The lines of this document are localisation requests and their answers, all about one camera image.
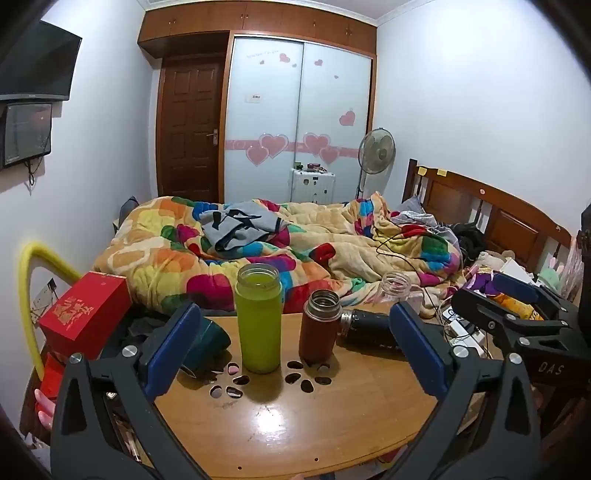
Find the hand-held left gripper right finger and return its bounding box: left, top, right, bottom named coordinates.
left=383, top=302, right=544, bottom=480

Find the grey and black garment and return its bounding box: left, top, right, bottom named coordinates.
left=199, top=202, right=293, bottom=254

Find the wall socket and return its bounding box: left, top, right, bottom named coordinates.
left=30, top=277, right=61, bottom=325

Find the red gift box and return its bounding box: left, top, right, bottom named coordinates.
left=39, top=271, right=133, bottom=361

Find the yellow foam tube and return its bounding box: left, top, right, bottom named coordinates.
left=18, top=241, right=84, bottom=382

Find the colourful patterned blanket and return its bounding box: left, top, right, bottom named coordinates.
left=92, top=191, right=468, bottom=315

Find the clear glass jar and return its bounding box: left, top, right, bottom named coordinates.
left=379, top=272, right=413, bottom=304

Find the white power strip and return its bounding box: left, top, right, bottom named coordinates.
left=438, top=308, right=486, bottom=358

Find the brown wooden door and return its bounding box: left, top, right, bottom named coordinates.
left=157, top=55, right=225, bottom=204

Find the wooden wardrobe with heart stickers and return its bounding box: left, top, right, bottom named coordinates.
left=137, top=0, right=380, bottom=205

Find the red-brown thermos cup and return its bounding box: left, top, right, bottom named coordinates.
left=298, top=289, right=343, bottom=363

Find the yellow snack packet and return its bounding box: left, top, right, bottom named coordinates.
left=490, top=293, right=544, bottom=322

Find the green tumbler cup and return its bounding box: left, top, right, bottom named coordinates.
left=235, top=263, right=283, bottom=374

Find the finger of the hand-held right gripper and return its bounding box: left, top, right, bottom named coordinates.
left=492, top=272, right=583, bottom=324
left=451, top=288, right=568, bottom=357

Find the black thermos bottle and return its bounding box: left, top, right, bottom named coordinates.
left=336, top=309, right=403, bottom=352

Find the standing electric fan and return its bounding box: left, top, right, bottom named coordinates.
left=353, top=128, right=397, bottom=202

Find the grey striped cloth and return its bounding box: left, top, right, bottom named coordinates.
left=392, top=210, right=459, bottom=241

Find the black wall-mounted box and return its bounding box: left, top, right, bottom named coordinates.
left=0, top=102, right=53, bottom=171

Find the pink object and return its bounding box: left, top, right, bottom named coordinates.
left=34, top=388, right=57, bottom=431

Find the wooden bed headboard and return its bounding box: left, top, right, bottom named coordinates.
left=402, top=159, right=574, bottom=278

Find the black clothing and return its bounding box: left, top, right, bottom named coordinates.
left=453, top=222, right=486, bottom=265

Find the black wall television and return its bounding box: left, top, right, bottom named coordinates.
left=0, top=18, right=83, bottom=102

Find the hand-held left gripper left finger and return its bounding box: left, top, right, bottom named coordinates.
left=50, top=302, right=213, bottom=480

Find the black cable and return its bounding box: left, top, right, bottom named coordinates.
left=375, top=217, right=445, bottom=319

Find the dark green cup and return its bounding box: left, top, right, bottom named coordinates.
left=178, top=318, right=232, bottom=380

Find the pink plastic bag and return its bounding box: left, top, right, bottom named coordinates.
left=560, top=231, right=585, bottom=303

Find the white suitcase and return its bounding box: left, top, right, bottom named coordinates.
left=289, top=167, right=337, bottom=204

